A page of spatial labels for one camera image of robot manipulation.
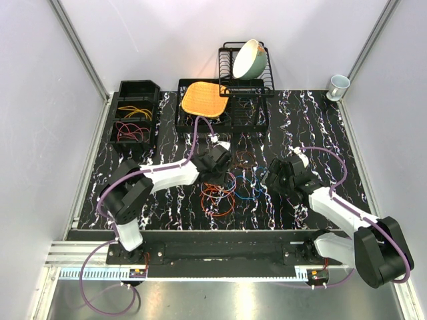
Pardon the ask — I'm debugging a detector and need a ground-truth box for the yellow cable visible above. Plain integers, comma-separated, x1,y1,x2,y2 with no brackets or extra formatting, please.
118,105,153,120

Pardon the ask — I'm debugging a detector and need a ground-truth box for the pink cable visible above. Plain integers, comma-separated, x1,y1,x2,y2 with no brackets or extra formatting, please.
115,121,151,143

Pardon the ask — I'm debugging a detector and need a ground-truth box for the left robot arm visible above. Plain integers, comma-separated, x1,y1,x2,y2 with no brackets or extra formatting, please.
97,141,232,264

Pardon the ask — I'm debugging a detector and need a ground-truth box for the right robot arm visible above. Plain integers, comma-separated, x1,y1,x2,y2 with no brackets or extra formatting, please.
263,155,414,288

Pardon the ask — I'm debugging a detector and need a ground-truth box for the black low dish rack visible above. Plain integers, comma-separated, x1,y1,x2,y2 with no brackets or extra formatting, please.
174,79,273,134

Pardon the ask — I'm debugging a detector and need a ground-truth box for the orange woven mat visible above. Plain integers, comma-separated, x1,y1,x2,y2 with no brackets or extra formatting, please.
181,81,229,118

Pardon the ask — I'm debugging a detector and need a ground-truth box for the black near storage bin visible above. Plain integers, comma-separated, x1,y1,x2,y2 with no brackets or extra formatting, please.
108,119,157,159

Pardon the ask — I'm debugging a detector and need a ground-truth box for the black tall dish rack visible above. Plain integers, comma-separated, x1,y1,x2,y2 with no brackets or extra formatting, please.
218,41,274,97

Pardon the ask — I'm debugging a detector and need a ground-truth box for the white mug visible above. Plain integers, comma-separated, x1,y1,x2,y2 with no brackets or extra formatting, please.
326,75,351,101

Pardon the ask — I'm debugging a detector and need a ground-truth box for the green ceramic bowl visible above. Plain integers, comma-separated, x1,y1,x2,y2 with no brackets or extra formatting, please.
232,39,268,80

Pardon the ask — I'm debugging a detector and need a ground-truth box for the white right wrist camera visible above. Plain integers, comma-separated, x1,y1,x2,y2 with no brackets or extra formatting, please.
292,147,309,169

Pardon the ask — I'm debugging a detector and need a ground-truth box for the blue cable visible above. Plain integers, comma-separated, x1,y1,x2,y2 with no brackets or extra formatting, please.
230,166,268,201

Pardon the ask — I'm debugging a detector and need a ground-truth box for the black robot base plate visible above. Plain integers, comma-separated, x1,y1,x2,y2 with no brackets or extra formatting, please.
106,231,325,281

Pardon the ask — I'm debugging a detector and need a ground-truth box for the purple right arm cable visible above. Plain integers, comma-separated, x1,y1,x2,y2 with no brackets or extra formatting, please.
276,146,412,289

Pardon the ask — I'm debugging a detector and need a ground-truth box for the aluminium frame rail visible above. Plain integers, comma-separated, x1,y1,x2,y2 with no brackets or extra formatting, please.
45,241,103,267

